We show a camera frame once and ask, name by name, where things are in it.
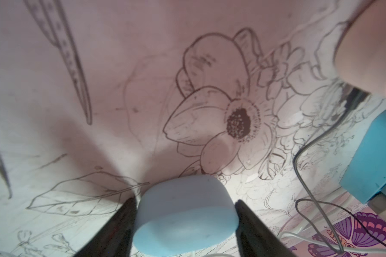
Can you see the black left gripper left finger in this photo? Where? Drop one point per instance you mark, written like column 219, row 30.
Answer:
column 115, row 238

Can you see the blue power strip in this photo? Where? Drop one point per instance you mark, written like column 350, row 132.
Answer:
column 365, row 177

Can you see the pink bluetooth headset case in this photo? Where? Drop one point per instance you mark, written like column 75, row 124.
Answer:
column 360, row 58

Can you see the blue bluetooth headset case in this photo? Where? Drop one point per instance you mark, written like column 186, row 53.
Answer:
column 183, row 215

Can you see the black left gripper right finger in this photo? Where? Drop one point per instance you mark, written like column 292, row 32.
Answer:
column 254, row 237

